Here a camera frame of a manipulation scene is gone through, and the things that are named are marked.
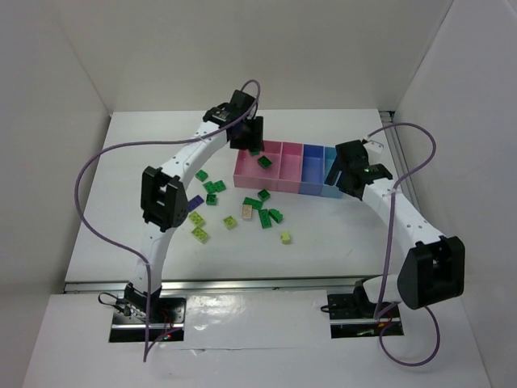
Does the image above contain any purple blue container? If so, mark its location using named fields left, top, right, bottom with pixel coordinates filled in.
left=299, top=144, right=324, bottom=196

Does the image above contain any aluminium rail front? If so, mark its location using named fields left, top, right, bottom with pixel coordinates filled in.
left=63, top=276, right=363, bottom=293

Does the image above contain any lime lego brick middle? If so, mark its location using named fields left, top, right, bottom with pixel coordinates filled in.
left=223, top=216, right=237, bottom=230

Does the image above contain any purple lego brick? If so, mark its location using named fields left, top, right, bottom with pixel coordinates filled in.
left=188, top=195, right=204, bottom=211

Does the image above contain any aluminium rail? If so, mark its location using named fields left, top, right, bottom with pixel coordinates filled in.
left=63, top=276, right=363, bottom=293
left=379, top=111, right=420, bottom=210

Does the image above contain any aluminium rail right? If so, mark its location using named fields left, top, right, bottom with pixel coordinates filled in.
left=379, top=111, right=420, bottom=210

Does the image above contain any green lego brick small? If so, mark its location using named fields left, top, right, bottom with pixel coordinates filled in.
left=206, top=194, right=217, bottom=205

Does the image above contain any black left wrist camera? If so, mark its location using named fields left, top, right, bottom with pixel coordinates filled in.
left=203, top=90, right=257, bottom=126

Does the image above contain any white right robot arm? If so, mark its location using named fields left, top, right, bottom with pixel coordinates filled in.
left=325, top=140, right=465, bottom=310

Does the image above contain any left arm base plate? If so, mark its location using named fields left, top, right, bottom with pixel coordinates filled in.
left=108, top=294, right=187, bottom=344

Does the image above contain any light blue container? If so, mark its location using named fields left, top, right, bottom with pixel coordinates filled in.
left=321, top=146, right=344, bottom=200

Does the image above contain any lime lego brick lower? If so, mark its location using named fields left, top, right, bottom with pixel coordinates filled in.
left=191, top=226, right=209, bottom=243

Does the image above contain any tan lego brick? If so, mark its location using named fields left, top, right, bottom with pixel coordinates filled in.
left=242, top=205, right=253, bottom=221

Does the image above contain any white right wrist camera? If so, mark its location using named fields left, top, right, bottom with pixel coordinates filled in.
left=362, top=138, right=384, bottom=155

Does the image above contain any large pink container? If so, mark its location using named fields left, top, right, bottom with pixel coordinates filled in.
left=233, top=141, right=282, bottom=192

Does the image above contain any green long lego brick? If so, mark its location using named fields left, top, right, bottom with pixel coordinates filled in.
left=258, top=209, right=272, bottom=229

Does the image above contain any small pink container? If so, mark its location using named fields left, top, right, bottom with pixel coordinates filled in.
left=278, top=142, right=303, bottom=193

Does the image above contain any lime lego brick right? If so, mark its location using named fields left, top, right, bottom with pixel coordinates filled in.
left=280, top=231, right=292, bottom=245

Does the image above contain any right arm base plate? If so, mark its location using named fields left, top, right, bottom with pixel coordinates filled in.
left=320, top=292, right=404, bottom=339

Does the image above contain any green flat lego brick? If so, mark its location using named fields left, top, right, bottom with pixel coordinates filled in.
left=243, top=197, right=263, bottom=210

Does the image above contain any lime lego brick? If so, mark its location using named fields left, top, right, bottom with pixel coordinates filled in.
left=188, top=211, right=205, bottom=227
left=223, top=216, right=237, bottom=230
left=191, top=226, right=209, bottom=243
left=280, top=231, right=292, bottom=245

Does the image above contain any green lego brick pair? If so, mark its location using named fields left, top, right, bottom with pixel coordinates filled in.
left=203, top=181, right=217, bottom=194
left=214, top=180, right=226, bottom=192

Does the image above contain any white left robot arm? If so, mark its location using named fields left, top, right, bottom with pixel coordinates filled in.
left=124, top=116, right=263, bottom=318

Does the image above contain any lime lego brick upper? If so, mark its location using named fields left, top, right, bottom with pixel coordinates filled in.
left=188, top=211, right=205, bottom=227

